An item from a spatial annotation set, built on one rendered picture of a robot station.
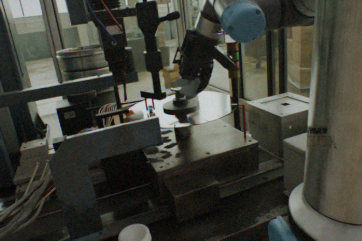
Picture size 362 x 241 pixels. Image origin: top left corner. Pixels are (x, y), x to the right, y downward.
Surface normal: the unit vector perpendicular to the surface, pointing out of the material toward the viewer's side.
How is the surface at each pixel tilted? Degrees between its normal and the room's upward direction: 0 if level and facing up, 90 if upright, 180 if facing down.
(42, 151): 90
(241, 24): 116
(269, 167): 0
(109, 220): 0
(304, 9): 133
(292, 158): 90
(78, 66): 90
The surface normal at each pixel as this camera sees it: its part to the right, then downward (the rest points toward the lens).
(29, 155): 0.37, 0.24
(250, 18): 0.17, 0.64
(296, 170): -0.92, 0.22
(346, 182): -0.50, 0.37
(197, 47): 0.37, 0.67
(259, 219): -0.11, -0.95
